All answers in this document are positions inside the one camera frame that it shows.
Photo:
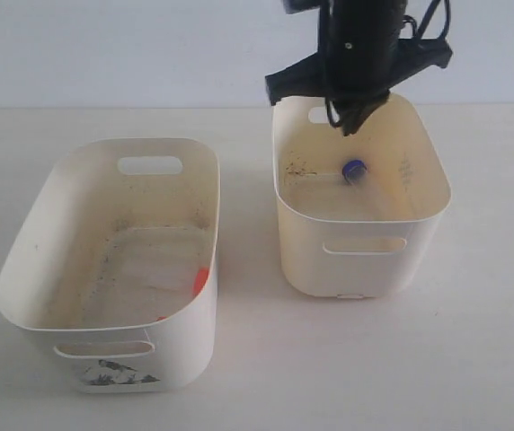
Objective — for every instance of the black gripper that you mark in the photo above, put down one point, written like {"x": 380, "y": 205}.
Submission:
{"x": 364, "y": 48}

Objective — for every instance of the orange-capped clear tube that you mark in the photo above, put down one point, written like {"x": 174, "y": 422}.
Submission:
{"x": 182, "y": 279}

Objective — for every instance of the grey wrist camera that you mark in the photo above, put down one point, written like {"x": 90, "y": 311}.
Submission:
{"x": 298, "y": 6}

